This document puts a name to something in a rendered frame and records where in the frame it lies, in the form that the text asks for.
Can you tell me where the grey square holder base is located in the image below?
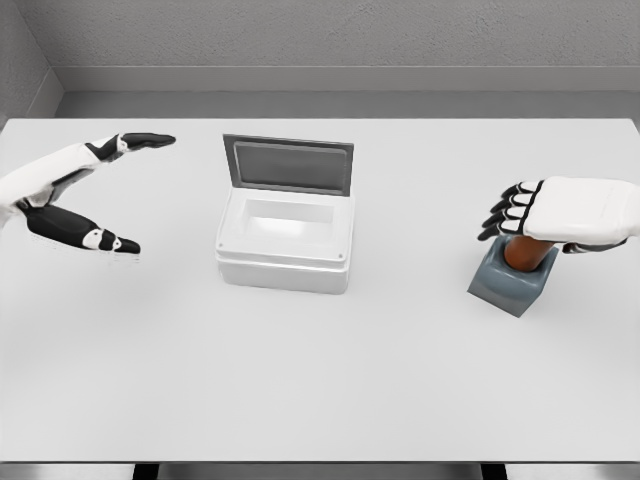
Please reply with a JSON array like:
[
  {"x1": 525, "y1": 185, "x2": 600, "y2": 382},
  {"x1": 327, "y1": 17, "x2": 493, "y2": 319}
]
[{"x1": 467, "y1": 236, "x2": 559, "y2": 318}]

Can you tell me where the white open box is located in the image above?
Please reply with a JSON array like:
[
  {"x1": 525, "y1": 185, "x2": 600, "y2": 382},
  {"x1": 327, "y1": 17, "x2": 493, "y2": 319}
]
[{"x1": 214, "y1": 191, "x2": 356, "y2": 298}]

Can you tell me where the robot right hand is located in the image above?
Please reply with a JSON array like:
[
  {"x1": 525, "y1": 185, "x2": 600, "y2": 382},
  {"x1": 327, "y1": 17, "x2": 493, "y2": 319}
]
[{"x1": 476, "y1": 175, "x2": 640, "y2": 255}]

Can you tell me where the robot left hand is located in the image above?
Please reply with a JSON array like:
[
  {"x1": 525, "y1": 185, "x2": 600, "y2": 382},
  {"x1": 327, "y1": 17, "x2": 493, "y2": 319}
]
[{"x1": 0, "y1": 132, "x2": 177, "y2": 255}]

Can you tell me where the brown cylinder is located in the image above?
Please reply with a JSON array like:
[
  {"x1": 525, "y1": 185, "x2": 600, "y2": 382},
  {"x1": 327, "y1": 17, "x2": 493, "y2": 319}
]
[{"x1": 503, "y1": 234, "x2": 554, "y2": 274}]

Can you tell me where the grey hinged box lid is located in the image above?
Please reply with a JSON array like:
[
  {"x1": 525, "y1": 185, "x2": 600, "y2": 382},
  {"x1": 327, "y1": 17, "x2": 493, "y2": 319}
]
[{"x1": 222, "y1": 133, "x2": 356, "y2": 199}]

